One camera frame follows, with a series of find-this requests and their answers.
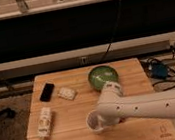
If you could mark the black smartphone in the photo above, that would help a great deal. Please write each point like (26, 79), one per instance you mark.
(47, 92)

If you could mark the blue power adapter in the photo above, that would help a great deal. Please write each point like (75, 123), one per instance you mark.
(158, 70)

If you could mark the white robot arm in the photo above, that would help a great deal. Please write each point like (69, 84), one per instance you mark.
(113, 105)

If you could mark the black office chair base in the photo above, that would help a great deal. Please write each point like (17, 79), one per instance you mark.
(8, 112)

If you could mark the small white packet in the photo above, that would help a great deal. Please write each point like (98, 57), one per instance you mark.
(67, 93)

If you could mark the white lotion bottle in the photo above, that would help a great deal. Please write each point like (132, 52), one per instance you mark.
(44, 123)

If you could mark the green ceramic bowl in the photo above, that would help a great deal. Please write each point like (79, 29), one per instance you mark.
(101, 74)

